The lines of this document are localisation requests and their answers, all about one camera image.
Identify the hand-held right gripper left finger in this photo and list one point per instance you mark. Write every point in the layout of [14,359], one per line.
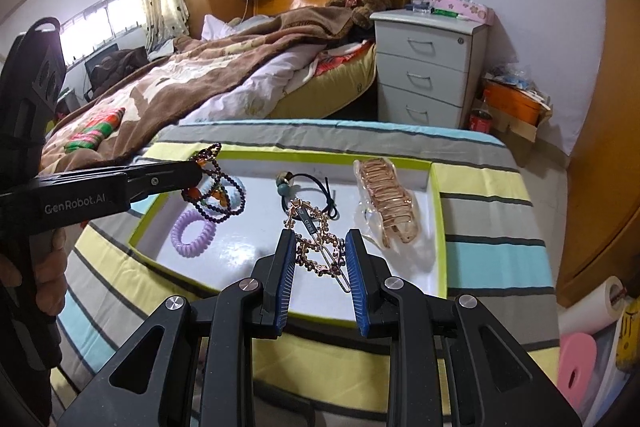
[285,282]

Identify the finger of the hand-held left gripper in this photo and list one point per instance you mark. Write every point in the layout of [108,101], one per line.
[165,179]

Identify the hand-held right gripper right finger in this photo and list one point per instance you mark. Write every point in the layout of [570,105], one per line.
[356,282]

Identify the green cardboard tray box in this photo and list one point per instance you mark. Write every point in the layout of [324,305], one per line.
[240,254]

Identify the rhinestone hair clip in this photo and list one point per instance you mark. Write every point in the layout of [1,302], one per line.
[310,224]

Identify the rose gold hair claw clip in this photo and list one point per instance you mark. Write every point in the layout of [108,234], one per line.
[385,197]

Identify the person's left hand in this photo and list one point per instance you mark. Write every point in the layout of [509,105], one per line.
[50,277]

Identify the brown patterned blanket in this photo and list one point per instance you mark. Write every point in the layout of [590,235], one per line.
[200,72]

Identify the white quilt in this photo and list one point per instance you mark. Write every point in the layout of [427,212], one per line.
[260,82]

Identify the striped bed sheet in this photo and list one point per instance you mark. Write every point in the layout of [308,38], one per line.
[480,217]

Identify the white pillow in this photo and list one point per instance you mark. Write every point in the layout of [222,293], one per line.
[217,27]

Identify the window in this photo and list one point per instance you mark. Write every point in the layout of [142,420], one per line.
[100,17]

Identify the red patterned cushion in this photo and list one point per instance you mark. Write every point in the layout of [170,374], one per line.
[340,62]

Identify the white nightstand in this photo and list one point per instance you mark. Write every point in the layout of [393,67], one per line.
[425,72]

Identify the white paper roll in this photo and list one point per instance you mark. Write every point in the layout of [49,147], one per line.
[585,312]

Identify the pink foam roll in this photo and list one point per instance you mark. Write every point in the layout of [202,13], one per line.
[580,357]

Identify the orange box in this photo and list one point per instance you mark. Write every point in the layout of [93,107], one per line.
[510,102]

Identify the yellow box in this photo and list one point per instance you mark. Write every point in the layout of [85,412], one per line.
[630,337]

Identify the pink flowered tissue box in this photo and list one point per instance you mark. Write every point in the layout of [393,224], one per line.
[465,7]

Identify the wooden wardrobe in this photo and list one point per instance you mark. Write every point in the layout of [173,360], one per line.
[615,132]

